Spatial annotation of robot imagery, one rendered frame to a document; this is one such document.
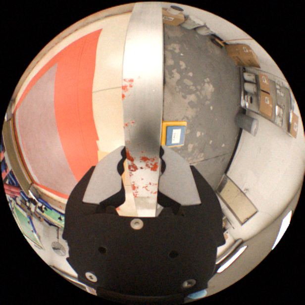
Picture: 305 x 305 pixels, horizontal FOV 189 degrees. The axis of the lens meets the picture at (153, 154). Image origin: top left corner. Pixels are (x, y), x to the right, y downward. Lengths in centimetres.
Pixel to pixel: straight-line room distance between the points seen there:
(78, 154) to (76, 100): 9
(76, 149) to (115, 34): 20
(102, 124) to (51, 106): 12
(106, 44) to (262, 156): 329
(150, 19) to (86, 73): 11
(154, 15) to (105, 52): 9
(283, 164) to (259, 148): 105
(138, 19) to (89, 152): 21
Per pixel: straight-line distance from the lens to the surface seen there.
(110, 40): 18
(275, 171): 327
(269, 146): 318
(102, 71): 15
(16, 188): 120
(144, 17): 16
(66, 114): 19
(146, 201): 18
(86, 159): 20
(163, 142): 50
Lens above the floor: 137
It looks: 54 degrees down
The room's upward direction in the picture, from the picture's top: 148 degrees clockwise
